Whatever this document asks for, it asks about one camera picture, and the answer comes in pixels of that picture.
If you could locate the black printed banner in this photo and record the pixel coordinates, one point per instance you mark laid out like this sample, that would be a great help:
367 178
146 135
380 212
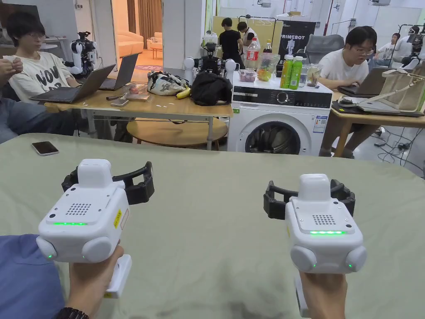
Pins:
298 33

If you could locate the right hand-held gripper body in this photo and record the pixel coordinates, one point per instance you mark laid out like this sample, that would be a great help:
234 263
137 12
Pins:
323 229

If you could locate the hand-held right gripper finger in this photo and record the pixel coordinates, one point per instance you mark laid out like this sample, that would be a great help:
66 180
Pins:
275 204
345 196

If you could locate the person's left hand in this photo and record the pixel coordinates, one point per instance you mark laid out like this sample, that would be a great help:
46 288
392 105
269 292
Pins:
89 282

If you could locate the white washing machine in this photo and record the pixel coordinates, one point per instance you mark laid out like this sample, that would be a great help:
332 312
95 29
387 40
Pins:
282 97

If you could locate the smartphone with dark screen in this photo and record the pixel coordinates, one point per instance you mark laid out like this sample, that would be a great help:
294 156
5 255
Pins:
45 148

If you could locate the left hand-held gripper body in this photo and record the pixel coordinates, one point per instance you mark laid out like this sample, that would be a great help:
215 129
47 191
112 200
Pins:
83 212

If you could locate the person's right hand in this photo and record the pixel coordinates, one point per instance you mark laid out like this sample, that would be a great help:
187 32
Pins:
325 295

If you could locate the black robot with white shoulders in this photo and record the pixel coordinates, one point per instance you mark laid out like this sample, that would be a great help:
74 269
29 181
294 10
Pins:
210 63

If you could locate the bed with pale green sheet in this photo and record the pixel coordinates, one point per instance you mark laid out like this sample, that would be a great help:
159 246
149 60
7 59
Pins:
206 206

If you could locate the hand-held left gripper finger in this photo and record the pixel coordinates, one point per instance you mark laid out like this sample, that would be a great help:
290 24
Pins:
69 184
141 191

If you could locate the person's left forearm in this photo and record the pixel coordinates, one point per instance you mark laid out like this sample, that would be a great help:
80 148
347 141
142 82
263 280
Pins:
26 282

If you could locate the white sofa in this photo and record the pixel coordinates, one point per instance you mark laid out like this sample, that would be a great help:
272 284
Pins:
127 43

